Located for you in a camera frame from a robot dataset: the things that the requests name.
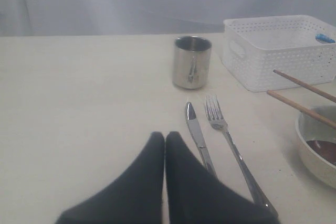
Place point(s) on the silver table knife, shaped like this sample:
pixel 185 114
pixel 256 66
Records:
pixel 197 135

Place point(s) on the white ceramic bowl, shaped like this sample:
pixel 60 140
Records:
pixel 310 129

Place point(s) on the shiny steel cup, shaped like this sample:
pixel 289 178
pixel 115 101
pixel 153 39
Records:
pixel 191 62

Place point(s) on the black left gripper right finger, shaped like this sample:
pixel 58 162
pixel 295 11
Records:
pixel 196 196

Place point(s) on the blue chips bag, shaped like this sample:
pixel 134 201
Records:
pixel 322 38

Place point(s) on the dark red wooden spoon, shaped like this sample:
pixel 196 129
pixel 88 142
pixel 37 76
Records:
pixel 324 149

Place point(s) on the white perforated plastic basket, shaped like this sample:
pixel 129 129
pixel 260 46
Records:
pixel 255 47

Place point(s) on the silver fork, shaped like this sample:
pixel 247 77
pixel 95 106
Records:
pixel 217 122

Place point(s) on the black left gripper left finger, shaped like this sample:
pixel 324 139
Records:
pixel 134 197

